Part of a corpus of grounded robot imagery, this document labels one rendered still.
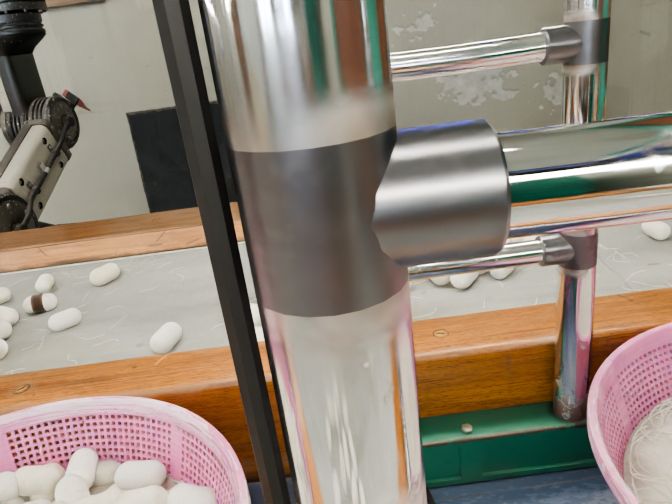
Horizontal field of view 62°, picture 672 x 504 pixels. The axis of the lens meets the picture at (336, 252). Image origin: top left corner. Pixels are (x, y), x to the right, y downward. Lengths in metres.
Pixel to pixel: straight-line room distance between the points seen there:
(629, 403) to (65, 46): 2.57
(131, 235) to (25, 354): 0.25
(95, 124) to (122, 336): 2.22
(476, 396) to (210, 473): 0.19
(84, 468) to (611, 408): 0.33
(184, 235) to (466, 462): 0.48
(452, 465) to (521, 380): 0.08
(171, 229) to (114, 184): 2.02
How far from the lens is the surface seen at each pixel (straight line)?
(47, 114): 1.26
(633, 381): 0.42
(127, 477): 0.40
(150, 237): 0.78
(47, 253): 0.83
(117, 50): 2.68
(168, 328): 0.51
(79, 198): 2.85
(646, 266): 0.60
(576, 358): 0.40
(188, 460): 0.39
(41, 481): 0.43
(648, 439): 0.41
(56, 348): 0.59
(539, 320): 0.44
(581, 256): 0.37
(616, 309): 0.47
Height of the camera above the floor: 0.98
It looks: 22 degrees down
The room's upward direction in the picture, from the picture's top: 8 degrees counter-clockwise
